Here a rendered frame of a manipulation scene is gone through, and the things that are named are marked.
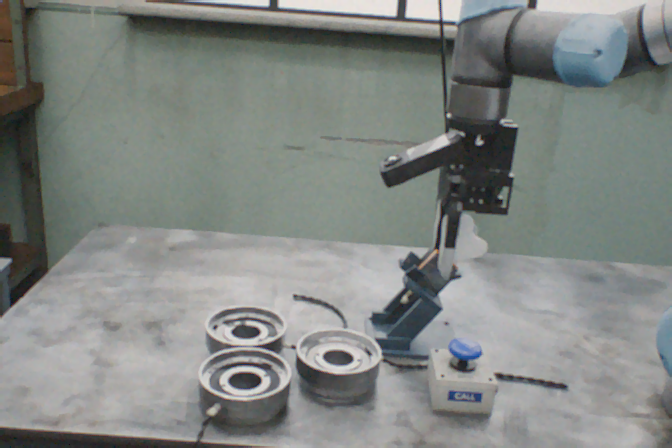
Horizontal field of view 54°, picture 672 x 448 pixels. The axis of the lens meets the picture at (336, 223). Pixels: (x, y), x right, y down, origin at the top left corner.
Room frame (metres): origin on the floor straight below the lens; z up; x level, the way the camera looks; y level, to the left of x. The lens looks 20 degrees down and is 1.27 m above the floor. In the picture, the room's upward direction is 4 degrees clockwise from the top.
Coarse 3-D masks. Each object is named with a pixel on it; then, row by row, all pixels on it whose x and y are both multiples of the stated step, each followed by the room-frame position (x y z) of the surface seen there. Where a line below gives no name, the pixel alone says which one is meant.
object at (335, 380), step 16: (304, 336) 0.74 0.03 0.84; (320, 336) 0.75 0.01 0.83; (336, 336) 0.76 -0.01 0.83; (352, 336) 0.76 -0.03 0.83; (304, 352) 0.72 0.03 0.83; (320, 352) 0.72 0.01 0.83; (336, 352) 0.73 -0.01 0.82; (352, 352) 0.73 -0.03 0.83; (368, 352) 0.74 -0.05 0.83; (304, 368) 0.68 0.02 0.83; (320, 368) 0.67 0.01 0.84; (336, 368) 0.69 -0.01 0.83; (352, 368) 0.69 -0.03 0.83; (368, 368) 0.67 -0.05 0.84; (304, 384) 0.69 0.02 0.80; (320, 384) 0.66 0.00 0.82; (336, 384) 0.66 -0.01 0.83; (352, 384) 0.66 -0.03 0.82; (368, 384) 0.68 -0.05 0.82
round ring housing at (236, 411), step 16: (224, 352) 0.69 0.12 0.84; (240, 352) 0.69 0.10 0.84; (256, 352) 0.70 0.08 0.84; (272, 352) 0.69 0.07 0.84; (208, 368) 0.66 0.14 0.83; (240, 368) 0.67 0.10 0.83; (272, 368) 0.68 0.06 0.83; (288, 368) 0.66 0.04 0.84; (208, 384) 0.63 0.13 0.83; (224, 384) 0.64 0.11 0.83; (240, 384) 0.67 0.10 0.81; (256, 384) 0.66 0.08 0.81; (288, 384) 0.64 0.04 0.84; (208, 400) 0.61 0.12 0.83; (224, 400) 0.60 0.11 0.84; (240, 400) 0.60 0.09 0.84; (256, 400) 0.60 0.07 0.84; (272, 400) 0.61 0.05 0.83; (224, 416) 0.60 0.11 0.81; (240, 416) 0.59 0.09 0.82; (256, 416) 0.60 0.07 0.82; (272, 416) 0.62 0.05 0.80
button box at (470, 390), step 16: (432, 352) 0.72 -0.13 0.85; (448, 352) 0.72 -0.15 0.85; (432, 368) 0.69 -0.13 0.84; (448, 368) 0.68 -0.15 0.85; (464, 368) 0.68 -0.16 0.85; (480, 368) 0.69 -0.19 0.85; (432, 384) 0.68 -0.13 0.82; (448, 384) 0.66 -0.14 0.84; (464, 384) 0.66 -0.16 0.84; (480, 384) 0.66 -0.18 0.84; (496, 384) 0.66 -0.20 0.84; (432, 400) 0.67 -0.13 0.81; (448, 400) 0.66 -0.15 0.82; (464, 400) 0.66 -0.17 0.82; (480, 400) 0.66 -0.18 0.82
